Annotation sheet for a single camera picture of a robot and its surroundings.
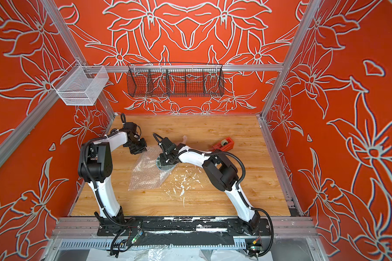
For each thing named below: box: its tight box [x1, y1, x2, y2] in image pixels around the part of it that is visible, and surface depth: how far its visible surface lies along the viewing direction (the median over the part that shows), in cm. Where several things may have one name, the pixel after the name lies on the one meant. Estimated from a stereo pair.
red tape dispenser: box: [211, 136, 235, 152], surface depth 98 cm
